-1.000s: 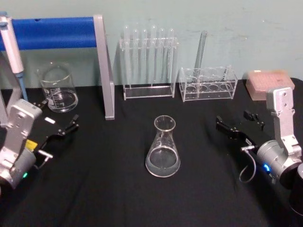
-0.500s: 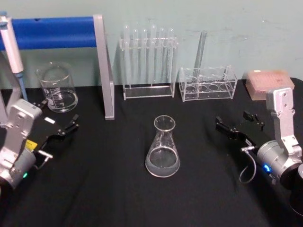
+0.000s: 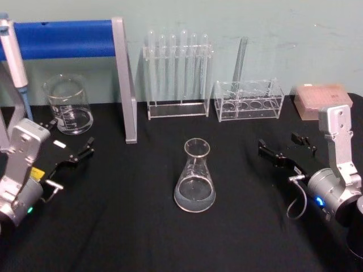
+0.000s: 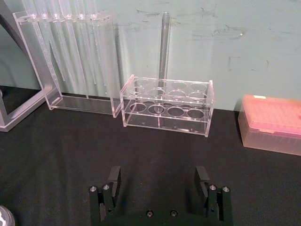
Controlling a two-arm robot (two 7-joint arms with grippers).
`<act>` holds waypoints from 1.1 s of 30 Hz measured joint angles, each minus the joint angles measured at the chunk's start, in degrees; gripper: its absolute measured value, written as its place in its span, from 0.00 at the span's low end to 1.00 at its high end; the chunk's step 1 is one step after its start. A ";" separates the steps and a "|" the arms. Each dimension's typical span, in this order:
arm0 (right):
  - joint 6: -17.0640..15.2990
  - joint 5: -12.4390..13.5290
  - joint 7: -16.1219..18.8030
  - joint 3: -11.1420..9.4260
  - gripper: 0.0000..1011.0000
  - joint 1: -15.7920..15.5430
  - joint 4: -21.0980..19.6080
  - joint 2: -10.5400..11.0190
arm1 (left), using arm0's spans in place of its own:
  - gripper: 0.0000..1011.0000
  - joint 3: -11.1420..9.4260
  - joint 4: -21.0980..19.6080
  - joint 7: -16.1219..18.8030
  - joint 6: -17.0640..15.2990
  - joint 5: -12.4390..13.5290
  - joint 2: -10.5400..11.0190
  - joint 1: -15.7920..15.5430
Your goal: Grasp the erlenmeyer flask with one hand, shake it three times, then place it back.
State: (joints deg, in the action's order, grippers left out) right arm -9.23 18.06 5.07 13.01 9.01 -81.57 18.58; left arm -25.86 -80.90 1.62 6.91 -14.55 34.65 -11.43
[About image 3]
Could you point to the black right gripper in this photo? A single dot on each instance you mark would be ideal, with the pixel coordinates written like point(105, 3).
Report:
point(310, 164)

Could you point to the low clear acrylic tube rack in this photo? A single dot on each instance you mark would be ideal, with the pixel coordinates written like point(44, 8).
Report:
point(249, 110)

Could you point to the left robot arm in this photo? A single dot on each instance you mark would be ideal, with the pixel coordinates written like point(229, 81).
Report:
point(21, 158)

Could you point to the clear test tube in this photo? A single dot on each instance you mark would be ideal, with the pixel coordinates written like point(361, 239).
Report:
point(152, 56)
point(241, 62)
point(183, 56)
point(194, 62)
point(172, 62)
point(204, 62)
point(162, 62)

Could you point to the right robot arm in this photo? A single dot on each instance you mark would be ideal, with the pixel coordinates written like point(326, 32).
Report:
point(337, 170)

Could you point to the tall clear acrylic tube rack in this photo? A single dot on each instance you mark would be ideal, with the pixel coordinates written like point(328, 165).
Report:
point(178, 109)

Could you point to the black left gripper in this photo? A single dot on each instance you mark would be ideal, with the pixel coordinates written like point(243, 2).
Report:
point(52, 154)

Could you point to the pink pipette tip box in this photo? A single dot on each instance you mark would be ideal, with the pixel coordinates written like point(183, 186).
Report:
point(320, 97)

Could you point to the clear glass beaker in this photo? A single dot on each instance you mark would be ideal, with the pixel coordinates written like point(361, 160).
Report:
point(71, 113)

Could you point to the white and blue pipette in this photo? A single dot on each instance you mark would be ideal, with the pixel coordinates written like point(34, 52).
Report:
point(14, 62)

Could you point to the blue and grey pipette stand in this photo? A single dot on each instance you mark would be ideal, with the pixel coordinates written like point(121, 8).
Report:
point(62, 38)

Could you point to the clear glass conical flask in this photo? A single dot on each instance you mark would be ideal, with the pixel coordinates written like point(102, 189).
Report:
point(194, 187)

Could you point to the black table cloth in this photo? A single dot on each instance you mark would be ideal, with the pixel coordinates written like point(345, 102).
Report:
point(136, 226)

